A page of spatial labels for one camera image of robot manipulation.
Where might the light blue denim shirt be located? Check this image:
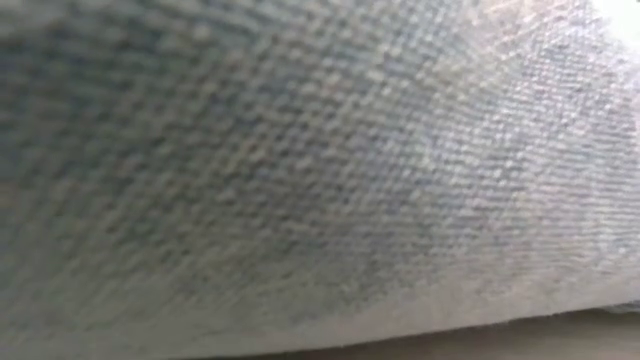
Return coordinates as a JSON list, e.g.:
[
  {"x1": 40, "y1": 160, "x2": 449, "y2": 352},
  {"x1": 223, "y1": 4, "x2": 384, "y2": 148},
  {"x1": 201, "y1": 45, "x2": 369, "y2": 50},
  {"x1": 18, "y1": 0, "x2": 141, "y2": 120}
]
[{"x1": 0, "y1": 0, "x2": 640, "y2": 360}]

